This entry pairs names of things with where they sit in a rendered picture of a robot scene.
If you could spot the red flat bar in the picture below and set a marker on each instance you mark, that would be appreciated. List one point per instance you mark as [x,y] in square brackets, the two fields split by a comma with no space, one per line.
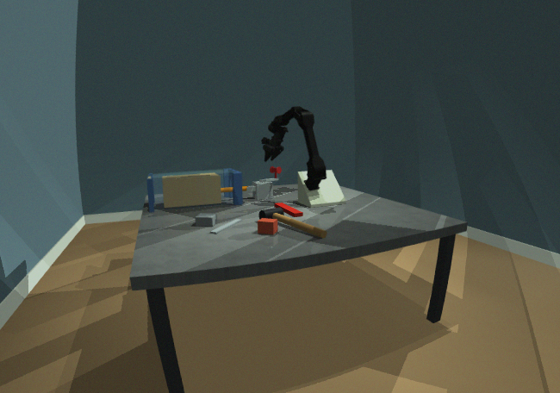
[289,210]

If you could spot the pale grey flat bar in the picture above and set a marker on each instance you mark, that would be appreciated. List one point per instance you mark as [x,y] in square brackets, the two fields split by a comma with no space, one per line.
[216,231]

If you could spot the black-headed mallet with wooden handle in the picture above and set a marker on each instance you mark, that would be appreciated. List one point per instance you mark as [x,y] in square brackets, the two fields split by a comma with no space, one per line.
[277,213]

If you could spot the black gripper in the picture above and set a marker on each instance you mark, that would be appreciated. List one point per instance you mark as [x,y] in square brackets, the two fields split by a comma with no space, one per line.
[274,149]

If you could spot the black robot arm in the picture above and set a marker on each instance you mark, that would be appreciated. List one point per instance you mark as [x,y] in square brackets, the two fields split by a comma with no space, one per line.
[305,120]

